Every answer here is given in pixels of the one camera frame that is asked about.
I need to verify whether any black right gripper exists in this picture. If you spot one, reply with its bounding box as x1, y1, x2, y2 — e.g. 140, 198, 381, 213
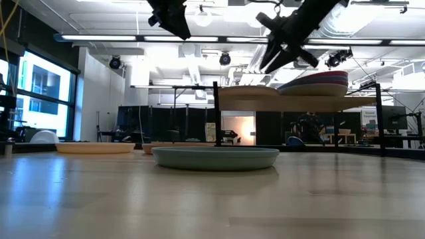
255, 0, 349, 75

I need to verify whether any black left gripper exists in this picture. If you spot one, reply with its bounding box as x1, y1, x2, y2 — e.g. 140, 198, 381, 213
145, 0, 193, 40

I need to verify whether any pink plate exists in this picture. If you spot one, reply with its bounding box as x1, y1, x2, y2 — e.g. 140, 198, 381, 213
282, 70, 349, 86

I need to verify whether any magenta plate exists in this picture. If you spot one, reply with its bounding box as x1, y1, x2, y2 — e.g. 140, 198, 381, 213
278, 78, 349, 90

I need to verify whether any salmon plate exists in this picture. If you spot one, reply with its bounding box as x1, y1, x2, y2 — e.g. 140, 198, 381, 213
141, 141, 216, 155

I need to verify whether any teal plate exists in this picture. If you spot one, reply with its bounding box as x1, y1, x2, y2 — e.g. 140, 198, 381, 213
151, 147, 280, 172

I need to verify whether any wooden shelf with black legs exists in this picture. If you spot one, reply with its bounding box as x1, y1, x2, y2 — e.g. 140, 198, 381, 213
212, 81, 388, 157

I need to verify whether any black partition panel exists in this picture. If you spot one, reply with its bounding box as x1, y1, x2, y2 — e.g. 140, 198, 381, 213
255, 111, 363, 145
116, 105, 215, 143

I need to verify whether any long LED light bar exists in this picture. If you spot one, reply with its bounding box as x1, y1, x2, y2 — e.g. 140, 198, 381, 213
52, 33, 425, 46

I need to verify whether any person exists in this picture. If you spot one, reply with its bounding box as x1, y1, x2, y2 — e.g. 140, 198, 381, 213
291, 111, 325, 145

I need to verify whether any blue chair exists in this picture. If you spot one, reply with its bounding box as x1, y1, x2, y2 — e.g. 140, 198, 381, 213
286, 135, 305, 147

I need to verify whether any white low table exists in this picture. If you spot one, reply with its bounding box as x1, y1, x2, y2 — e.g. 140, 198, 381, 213
323, 132, 358, 145

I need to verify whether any small yellow sign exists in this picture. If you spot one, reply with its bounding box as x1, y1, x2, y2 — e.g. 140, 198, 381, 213
205, 122, 216, 143

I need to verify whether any white poster sign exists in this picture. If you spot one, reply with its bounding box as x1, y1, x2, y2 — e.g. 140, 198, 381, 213
361, 108, 379, 132

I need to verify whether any black computer monitor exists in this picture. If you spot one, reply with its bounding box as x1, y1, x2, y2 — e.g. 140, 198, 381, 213
381, 105, 408, 131

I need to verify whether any large window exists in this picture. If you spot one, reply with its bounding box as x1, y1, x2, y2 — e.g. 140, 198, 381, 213
0, 49, 80, 142

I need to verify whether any white dome object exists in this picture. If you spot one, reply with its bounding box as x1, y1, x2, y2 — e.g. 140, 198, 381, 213
29, 129, 60, 144

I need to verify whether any black equipment stand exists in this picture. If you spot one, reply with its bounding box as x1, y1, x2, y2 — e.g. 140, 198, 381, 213
0, 94, 17, 143

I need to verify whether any grey metal cylinder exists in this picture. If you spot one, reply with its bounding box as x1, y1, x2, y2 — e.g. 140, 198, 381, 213
3, 137, 16, 159

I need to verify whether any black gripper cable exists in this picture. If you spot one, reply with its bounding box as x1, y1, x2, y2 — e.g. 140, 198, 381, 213
247, 0, 283, 17

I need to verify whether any silver ventilation duct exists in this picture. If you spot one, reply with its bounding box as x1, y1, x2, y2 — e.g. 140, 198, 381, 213
294, 0, 369, 69

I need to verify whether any black background rig frame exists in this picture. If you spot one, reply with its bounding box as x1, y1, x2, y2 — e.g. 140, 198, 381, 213
131, 84, 215, 143

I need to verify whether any metal dish rack frame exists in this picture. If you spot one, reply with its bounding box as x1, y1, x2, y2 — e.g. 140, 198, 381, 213
212, 143, 425, 161

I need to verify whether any yellow hanging cable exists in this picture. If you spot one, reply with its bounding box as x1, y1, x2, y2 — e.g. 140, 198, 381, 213
0, 0, 21, 97

